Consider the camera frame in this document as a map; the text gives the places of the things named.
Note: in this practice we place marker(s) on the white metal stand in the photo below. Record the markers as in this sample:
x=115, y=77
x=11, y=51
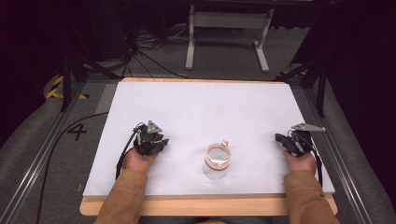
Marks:
x=227, y=31

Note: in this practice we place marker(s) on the clear glass jar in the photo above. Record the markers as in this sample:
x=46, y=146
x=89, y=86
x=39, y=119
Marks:
x=217, y=160

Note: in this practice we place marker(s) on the yellow black hazard tape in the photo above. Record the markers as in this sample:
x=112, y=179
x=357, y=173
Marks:
x=57, y=90

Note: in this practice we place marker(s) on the person's left hand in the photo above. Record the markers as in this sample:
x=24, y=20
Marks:
x=138, y=160

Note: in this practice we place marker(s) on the person's right hand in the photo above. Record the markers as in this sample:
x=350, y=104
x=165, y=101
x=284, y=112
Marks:
x=300, y=162

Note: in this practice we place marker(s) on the aluminium floor rail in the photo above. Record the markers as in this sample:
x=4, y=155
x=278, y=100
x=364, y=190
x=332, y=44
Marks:
x=339, y=155
x=34, y=161

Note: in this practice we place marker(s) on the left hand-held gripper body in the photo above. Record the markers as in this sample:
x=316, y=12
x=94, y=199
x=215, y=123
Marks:
x=148, y=137

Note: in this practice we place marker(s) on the black metal stand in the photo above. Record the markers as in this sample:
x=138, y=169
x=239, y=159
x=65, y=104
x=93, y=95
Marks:
x=70, y=74
x=314, y=77

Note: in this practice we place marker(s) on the white table cover sheet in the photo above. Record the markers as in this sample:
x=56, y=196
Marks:
x=205, y=124

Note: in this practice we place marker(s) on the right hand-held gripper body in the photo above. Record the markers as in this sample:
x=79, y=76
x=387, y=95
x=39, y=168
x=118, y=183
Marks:
x=300, y=137

